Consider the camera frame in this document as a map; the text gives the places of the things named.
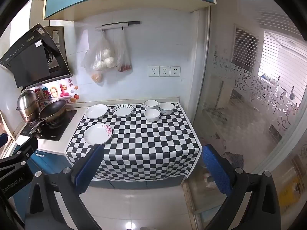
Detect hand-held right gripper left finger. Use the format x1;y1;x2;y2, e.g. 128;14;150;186
24;144;105;230

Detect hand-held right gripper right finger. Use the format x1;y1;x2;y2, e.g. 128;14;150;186
202;144;288;230

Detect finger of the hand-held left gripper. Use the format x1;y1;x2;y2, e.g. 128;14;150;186
0;133;9;149
0;137;39;173

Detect plain white bowl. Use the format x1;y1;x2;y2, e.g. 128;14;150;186
144;109;161;122

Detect pink floral white plate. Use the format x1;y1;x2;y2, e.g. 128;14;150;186
83;123;113;146

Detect steel steamer pot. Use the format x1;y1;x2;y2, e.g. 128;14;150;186
16;89;41;123

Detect black gas stove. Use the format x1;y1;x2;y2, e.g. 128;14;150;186
20;110;78;141

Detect dark frying pan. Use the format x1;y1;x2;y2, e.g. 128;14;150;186
28;99;68;135

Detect patterned glass sliding door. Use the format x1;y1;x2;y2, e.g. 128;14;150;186
189;5;307;221

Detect plain white plate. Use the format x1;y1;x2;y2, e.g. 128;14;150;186
85;104;108;119

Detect black white checkered tablecloth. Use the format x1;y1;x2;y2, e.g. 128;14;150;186
65;103;202;181

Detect striped rim white plate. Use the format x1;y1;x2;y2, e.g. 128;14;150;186
112;104;134;117

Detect blue patterned white bowl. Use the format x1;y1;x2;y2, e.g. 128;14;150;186
159;102;174;115

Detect black range hood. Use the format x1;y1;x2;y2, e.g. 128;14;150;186
0;23;72;89

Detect clear bag orange contents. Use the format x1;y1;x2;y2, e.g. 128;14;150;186
91;70;104;83

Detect clear bag red contents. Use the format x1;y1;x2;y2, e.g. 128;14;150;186
115;30;132;73

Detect clear bag white contents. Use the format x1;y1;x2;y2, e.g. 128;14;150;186
82;32;118;73

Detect dark louvred window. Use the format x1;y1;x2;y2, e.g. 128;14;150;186
231;24;259;71

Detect white window blind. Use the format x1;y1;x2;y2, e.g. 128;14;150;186
258;30;307;94

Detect colourful wall stickers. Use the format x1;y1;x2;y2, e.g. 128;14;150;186
34;83;79;104

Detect wall hook rail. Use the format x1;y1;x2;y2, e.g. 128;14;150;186
95;21;141;31

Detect blue wall cabinet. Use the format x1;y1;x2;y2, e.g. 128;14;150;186
43;0;216;21

